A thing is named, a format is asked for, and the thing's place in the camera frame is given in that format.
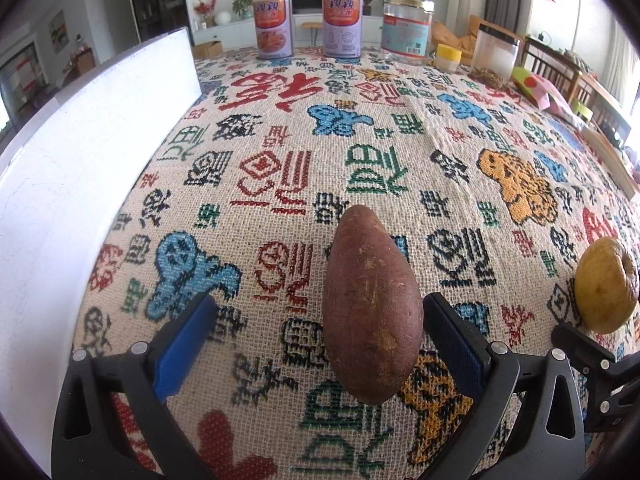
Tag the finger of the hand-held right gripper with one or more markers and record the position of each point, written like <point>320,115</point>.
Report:
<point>582,347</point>

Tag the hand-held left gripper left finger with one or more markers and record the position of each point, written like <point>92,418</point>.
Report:
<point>182,350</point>

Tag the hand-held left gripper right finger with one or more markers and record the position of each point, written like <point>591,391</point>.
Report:
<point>457,350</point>

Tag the yellow-green apple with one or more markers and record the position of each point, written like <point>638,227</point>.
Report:
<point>607,285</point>

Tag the reddish brown sweet potato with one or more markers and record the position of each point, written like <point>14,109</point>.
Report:
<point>372,305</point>

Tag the printed woven tablecloth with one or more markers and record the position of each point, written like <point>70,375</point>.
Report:
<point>400,170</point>

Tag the white book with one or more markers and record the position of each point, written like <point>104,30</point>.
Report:
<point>612,157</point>

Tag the white board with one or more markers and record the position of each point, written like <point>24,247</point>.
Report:
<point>75,185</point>

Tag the pink printed snack bag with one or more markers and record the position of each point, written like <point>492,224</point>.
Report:
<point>545,90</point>

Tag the wooden chair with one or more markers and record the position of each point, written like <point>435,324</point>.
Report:
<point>575,75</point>

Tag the small yellow lid jar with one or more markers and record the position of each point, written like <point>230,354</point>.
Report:
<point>447,57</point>

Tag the clear black lid plastic container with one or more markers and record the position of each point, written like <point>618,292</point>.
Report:
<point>495,57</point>

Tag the cardboard box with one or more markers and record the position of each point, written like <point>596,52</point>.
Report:
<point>207,50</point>

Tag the orange cushion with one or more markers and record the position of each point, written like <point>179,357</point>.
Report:
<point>455,35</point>

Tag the clear glass jar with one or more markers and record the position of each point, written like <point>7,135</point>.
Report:
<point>407,30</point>

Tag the white globe lamp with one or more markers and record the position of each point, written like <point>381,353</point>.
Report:
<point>222,17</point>

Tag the orange label tin can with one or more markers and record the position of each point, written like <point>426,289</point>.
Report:
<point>274,25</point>

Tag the red flower vase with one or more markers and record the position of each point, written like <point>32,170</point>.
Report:
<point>205,10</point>

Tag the white tv cabinet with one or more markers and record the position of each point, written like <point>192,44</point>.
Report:
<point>300,30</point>

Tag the right orange-labelled tin can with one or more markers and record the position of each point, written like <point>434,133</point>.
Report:
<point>341,25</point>

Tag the wooden stool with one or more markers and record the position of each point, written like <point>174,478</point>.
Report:
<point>312,27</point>

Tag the small green potted plant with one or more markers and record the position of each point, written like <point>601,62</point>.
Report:
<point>243,5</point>

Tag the framed wall picture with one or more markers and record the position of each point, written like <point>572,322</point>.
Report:
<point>57,30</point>

